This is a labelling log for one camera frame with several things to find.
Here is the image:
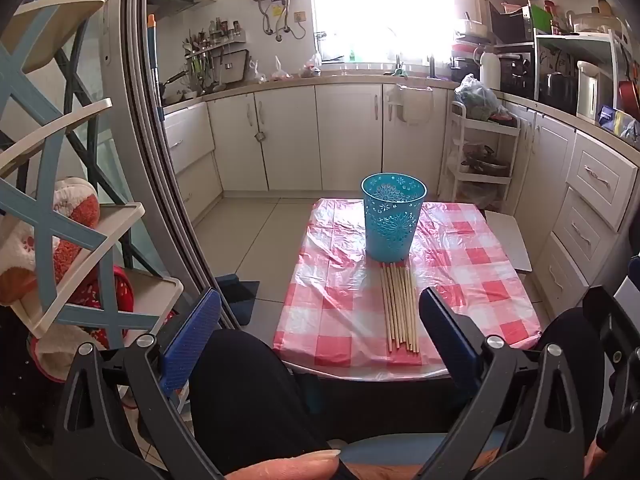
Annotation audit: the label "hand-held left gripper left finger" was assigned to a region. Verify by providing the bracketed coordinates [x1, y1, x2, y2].
[52, 287, 223, 480]

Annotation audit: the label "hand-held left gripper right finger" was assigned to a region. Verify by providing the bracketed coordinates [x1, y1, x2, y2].
[419, 287, 591, 480]

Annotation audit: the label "group of wooden chopsticks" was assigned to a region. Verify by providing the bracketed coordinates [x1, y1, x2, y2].
[379, 261, 421, 353]

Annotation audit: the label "teal perforated plastic basket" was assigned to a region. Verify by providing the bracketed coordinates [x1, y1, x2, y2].
[361, 173, 428, 263]

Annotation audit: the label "person's left hand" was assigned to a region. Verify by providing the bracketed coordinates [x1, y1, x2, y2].
[222, 449, 426, 480]

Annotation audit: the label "dark floor mat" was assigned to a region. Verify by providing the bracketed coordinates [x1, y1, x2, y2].
[215, 272, 261, 326]

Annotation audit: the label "red patterned cloth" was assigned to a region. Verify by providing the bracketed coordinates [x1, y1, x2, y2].
[65, 265, 136, 331]

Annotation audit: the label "person's left leg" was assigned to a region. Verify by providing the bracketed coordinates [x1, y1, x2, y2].
[189, 330, 351, 480]

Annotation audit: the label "dark low table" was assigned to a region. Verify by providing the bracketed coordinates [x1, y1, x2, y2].
[287, 360, 453, 441]

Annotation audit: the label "white flat board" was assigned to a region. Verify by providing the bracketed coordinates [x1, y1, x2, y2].
[484, 210, 533, 273]

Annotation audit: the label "blue seat cushion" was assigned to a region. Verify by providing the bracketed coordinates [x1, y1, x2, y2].
[345, 432, 506, 466]

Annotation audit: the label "pink checked plastic tablecloth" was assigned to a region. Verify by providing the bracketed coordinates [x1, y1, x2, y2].
[272, 198, 543, 381]

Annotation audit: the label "cream drawer base cabinet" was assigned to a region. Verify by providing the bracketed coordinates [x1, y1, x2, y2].
[500, 100, 640, 313]

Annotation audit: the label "white red plush cushion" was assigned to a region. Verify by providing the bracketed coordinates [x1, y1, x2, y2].
[27, 325, 108, 381]

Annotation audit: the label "crumpled plastic bags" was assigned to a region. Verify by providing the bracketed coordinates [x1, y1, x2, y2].
[452, 182, 506, 211]

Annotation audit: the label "blue and yellow packets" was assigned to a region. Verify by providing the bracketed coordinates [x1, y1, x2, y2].
[597, 105, 640, 141]

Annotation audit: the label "white tiered trolley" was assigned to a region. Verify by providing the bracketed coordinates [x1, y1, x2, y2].
[440, 100, 521, 211]

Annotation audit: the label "red frying pan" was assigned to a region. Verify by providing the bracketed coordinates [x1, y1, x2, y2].
[618, 80, 640, 121]

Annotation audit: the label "steel pot with lid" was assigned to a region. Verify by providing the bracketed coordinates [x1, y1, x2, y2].
[460, 142, 508, 173]

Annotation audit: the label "white electric water boiler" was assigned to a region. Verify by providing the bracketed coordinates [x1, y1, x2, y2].
[576, 61, 613, 121]

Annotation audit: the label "cream stove base cabinet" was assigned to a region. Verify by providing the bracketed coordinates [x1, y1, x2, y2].
[162, 101, 223, 223]

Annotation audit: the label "black cooking pot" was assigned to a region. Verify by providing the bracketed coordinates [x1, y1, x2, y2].
[542, 72, 578, 113]

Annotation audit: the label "blue and cream shelf rack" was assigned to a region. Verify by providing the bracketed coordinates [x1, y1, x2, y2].
[0, 0, 186, 341]

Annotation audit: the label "black countertop appliance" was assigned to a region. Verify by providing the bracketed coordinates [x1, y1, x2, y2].
[500, 52, 538, 101]

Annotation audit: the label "cream sink base cabinet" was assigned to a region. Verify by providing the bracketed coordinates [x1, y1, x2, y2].
[206, 81, 451, 193]

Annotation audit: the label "plastic bag of vegetables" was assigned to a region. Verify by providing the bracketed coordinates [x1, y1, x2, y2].
[454, 74, 511, 122]

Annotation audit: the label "hanging clear plastic bag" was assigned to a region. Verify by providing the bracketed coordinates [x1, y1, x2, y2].
[387, 82, 433, 126]

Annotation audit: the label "white counter shelf rack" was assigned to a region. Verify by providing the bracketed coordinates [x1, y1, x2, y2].
[532, 30, 631, 121]

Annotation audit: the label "white thermos jug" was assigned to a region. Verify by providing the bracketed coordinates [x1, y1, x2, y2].
[480, 45, 502, 91]

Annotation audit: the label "green cutting board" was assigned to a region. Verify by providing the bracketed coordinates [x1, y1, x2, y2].
[530, 5, 553, 36]

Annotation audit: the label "stacked pots and bowls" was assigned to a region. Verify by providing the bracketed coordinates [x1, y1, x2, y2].
[450, 12, 488, 83]

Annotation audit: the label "black framed tray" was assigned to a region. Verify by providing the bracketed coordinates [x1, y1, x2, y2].
[220, 50, 250, 85]

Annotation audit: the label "black microwave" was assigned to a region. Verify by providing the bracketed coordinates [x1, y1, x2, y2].
[487, 0, 533, 46]

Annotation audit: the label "blue mop with orange tip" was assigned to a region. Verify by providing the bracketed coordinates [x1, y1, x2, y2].
[147, 14, 163, 111]

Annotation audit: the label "range hood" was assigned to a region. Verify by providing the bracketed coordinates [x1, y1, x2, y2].
[146, 0, 201, 18]

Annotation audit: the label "bright kitchen window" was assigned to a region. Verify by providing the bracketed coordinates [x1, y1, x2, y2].
[306, 0, 468, 65]

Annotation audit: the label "black wok wooden handle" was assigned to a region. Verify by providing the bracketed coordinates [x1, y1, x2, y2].
[161, 71, 190, 103]

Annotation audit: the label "wall utensil rack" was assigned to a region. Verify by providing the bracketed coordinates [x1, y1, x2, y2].
[182, 20, 248, 96]

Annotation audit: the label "water heater hoses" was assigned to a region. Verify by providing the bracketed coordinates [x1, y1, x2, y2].
[257, 0, 306, 41]

